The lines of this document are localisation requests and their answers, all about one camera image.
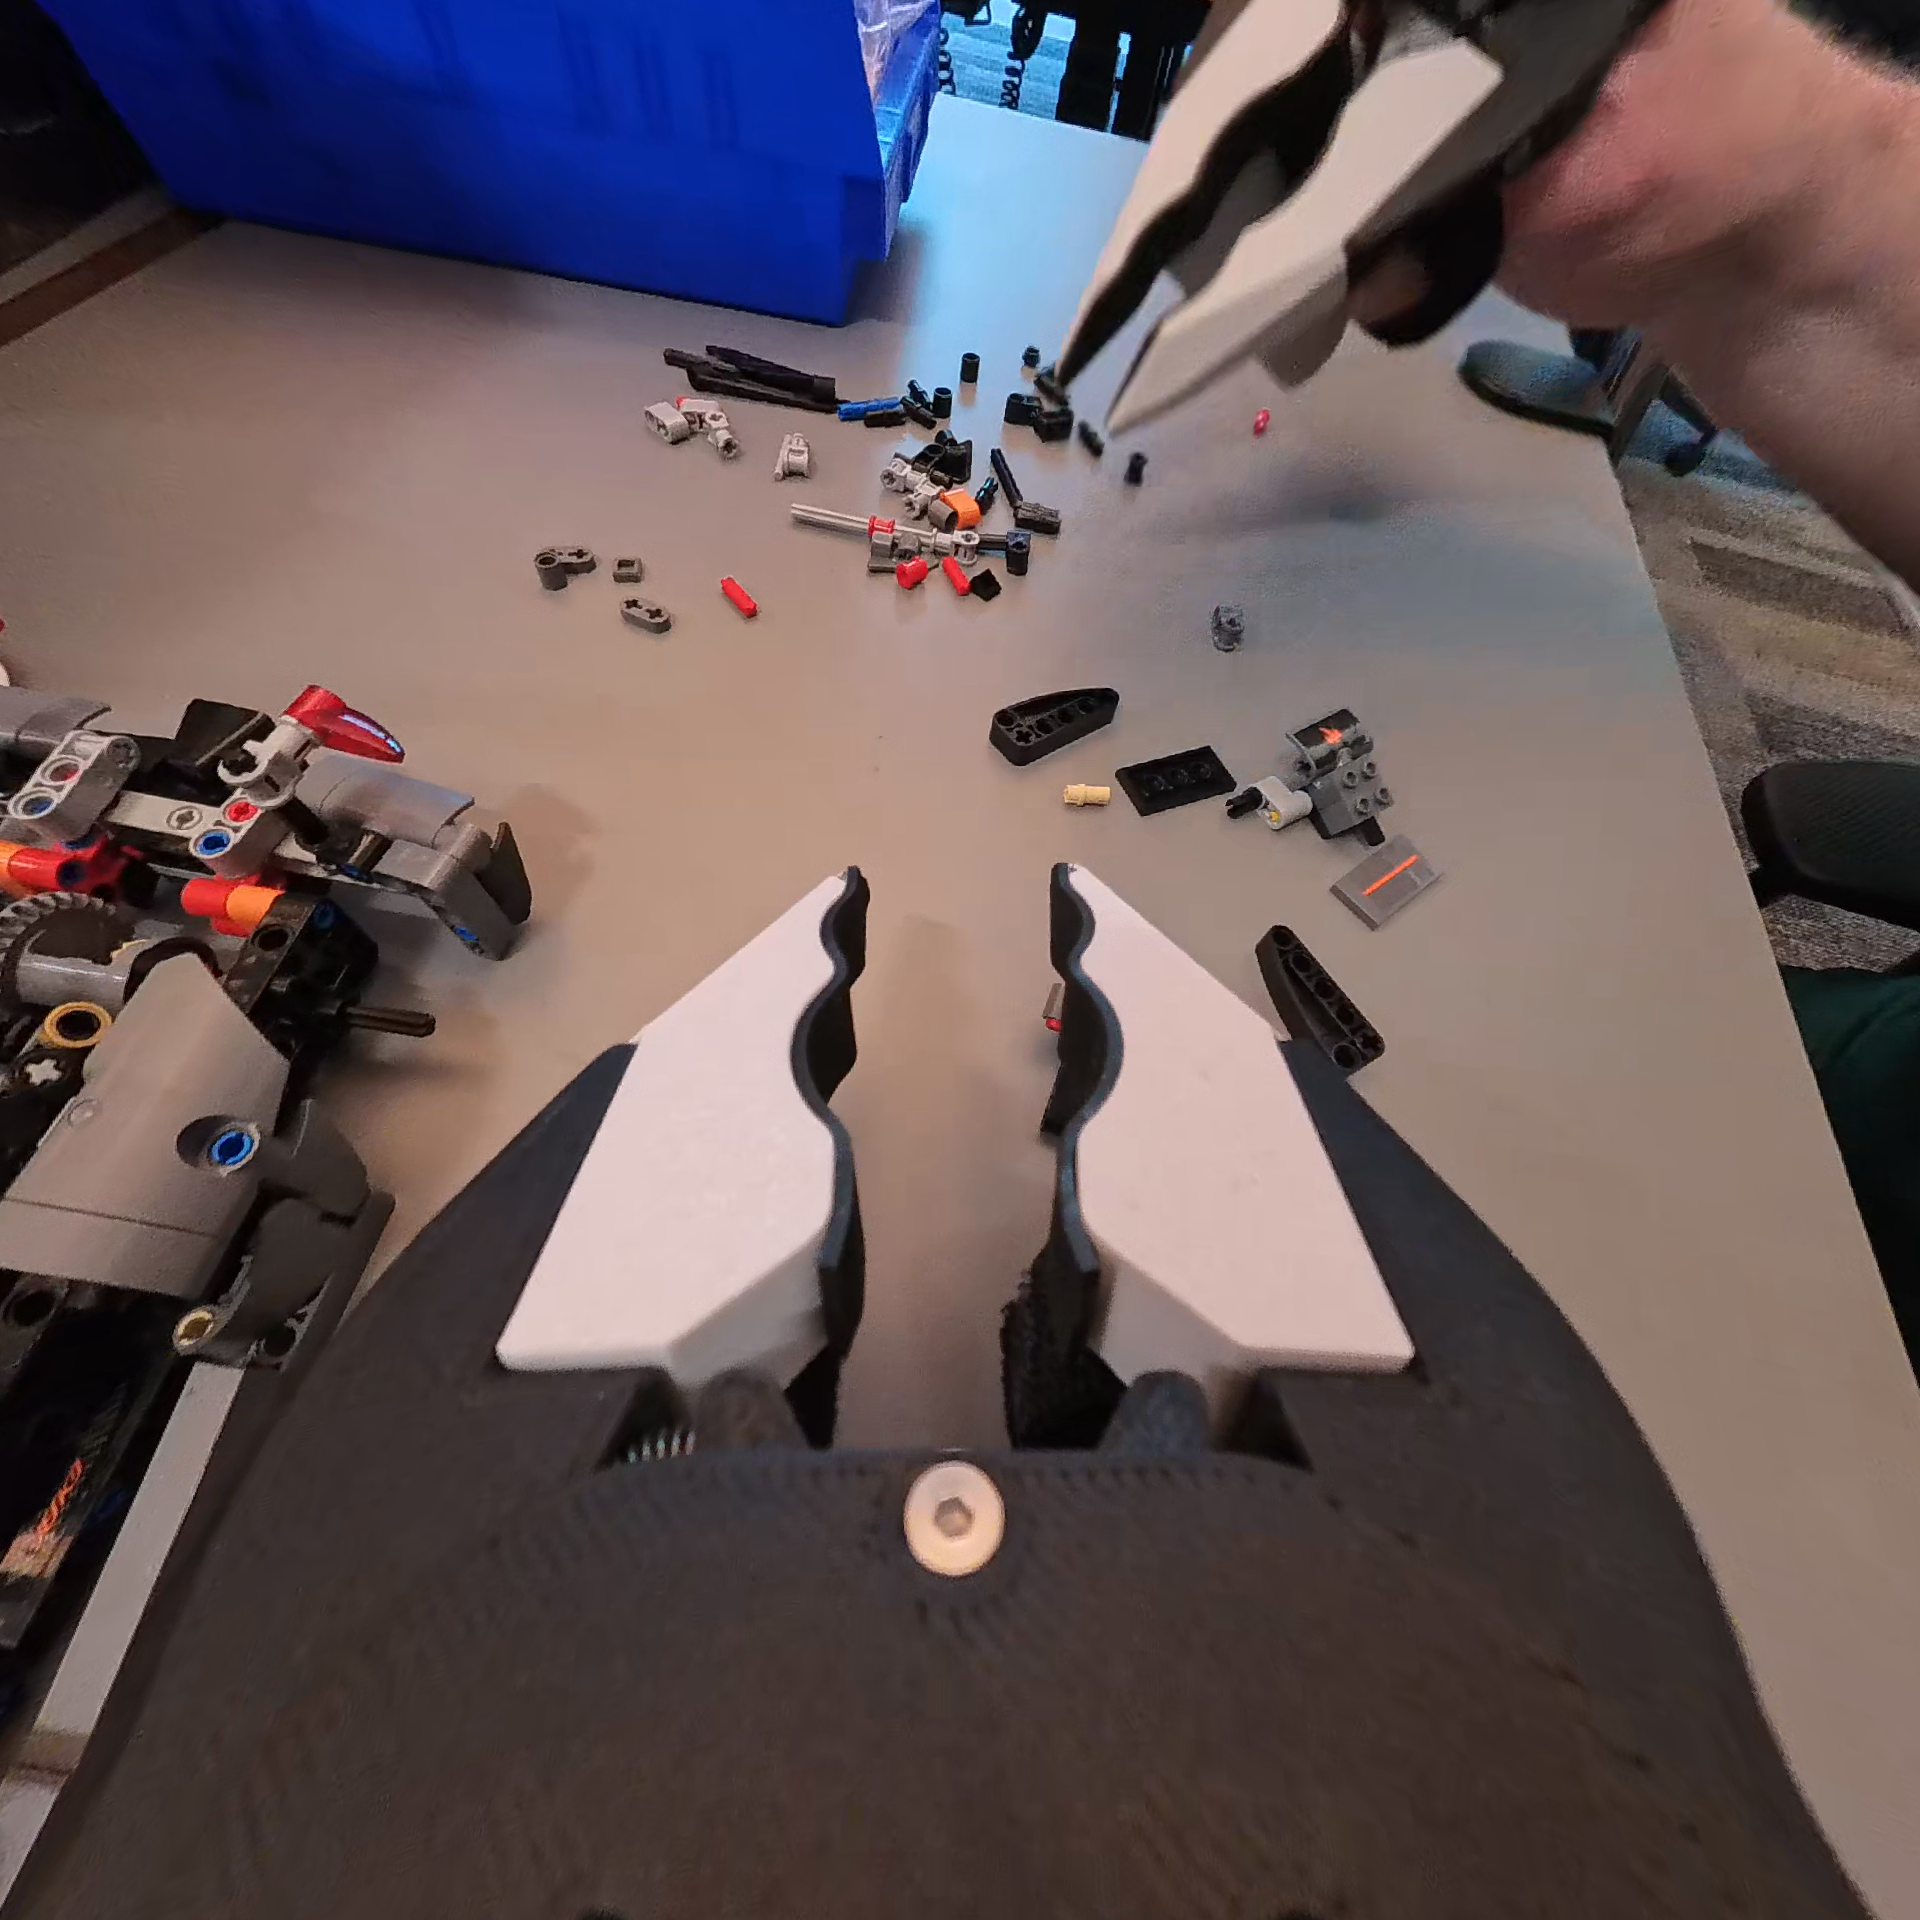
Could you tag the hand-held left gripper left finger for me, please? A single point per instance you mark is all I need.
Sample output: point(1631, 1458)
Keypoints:
point(704, 1201)

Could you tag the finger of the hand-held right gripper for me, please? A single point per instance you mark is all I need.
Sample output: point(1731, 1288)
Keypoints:
point(1319, 224)
point(1185, 150)

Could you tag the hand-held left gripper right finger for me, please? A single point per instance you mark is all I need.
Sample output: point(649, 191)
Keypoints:
point(1200, 1201)

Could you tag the grey lego subassembly orange print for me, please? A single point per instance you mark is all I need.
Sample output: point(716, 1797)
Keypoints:
point(1336, 764)

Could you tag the partly built lego vehicle model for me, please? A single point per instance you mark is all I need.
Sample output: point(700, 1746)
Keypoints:
point(148, 1141)

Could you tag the black curved lego panel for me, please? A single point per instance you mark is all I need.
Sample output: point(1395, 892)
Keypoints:
point(1319, 998)
point(1049, 725)

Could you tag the dark grey orange-striped lego tile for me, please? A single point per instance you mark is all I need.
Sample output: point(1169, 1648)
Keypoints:
point(1388, 882)

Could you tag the blue lego pin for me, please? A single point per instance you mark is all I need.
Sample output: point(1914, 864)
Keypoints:
point(867, 408)

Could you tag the black lego plate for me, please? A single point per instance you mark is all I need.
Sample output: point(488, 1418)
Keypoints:
point(1178, 780)

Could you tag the orange lego piece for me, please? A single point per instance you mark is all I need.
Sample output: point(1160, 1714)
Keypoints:
point(960, 509)

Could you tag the light grey lego pin connector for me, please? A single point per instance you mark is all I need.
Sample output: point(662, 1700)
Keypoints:
point(902, 476)

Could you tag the flat black lego beams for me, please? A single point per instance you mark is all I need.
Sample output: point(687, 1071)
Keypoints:
point(751, 376)

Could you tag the light grey lego clip connector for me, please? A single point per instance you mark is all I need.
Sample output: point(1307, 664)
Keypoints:
point(792, 455)

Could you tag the long light grey lego axle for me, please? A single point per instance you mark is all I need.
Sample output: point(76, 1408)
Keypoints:
point(840, 521)

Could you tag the light grey lego joint assembly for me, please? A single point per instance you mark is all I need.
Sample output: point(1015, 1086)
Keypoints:
point(675, 421)

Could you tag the dark grey thin lego liftarm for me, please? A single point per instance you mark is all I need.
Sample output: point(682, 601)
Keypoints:
point(644, 613)

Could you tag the dark grey lego connector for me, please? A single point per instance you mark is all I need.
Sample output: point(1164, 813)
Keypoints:
point(558, 567)

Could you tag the dark curved lego panel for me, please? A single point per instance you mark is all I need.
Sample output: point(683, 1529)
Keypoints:
point(59, 1501)

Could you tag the person's right hand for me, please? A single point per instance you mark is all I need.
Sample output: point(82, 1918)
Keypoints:
point(1681, 196)

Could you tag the blue storage bin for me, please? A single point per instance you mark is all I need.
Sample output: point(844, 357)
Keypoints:
point(524, 119)

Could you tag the person's green sweater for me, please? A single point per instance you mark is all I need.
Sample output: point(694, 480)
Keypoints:
point(1874, 1096)

